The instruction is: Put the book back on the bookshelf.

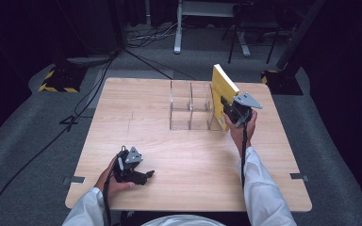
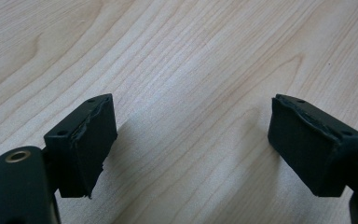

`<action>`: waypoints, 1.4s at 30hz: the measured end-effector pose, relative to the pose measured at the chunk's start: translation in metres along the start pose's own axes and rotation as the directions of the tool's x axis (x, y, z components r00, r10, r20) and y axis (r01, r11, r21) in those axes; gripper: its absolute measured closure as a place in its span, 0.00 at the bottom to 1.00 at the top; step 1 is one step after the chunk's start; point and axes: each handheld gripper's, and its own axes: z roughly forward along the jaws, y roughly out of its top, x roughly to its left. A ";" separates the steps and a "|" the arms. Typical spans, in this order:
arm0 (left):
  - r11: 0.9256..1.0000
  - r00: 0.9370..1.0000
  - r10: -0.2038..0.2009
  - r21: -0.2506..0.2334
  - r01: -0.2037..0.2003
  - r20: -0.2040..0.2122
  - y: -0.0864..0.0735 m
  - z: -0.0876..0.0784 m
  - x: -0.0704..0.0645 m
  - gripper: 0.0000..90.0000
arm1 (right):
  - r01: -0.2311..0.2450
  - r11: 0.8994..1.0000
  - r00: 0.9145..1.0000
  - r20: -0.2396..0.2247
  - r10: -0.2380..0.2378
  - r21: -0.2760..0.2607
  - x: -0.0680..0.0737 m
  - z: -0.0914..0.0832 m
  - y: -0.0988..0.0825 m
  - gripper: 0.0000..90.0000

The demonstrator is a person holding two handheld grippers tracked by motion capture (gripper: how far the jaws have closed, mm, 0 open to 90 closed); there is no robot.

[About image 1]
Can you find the person's torso white clothing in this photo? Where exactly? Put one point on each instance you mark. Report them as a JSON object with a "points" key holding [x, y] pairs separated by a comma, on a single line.
{"points": [[182, 220]]}

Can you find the clear acrylic divided organizer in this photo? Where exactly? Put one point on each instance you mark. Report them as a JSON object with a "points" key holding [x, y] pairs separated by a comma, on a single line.
{"points": [[190, 106]]}

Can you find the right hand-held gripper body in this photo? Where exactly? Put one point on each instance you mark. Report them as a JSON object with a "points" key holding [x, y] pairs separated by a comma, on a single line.
{"points": [[240, 109]]}

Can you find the person's left hand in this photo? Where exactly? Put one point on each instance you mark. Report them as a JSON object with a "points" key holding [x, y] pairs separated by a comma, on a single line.
{"points": [[108, 186]]}

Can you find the person's right hand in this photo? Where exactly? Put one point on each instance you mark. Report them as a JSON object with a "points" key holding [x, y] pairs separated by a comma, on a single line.
{"points": [[243, 133]]}

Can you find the yellow black striped stand base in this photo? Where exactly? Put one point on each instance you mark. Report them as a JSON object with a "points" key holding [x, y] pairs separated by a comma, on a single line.
{"points": [[63, 80], [283, 82]]}

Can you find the grey slanted metal pole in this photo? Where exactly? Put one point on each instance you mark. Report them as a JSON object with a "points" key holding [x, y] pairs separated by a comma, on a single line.
{"points": [[298, 34]]}

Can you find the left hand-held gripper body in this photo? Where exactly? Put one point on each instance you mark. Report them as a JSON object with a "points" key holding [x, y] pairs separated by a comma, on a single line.
{"points": [[124, 169]]}

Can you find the white desk frame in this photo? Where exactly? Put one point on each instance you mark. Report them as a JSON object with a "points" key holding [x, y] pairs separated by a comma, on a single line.
{"points": [[178, 31]]}

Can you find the black folding stand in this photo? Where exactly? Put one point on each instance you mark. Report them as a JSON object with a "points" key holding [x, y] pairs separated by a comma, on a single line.
{"points": [[254, 25]]}

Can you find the yellow book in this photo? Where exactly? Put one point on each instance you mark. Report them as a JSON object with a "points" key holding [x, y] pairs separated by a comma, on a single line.
{"points": [[220, 84]]}

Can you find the black tape strip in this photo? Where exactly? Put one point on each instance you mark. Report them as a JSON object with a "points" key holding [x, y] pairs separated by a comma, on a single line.
{"points": [[298, 176], [75, 180]]}

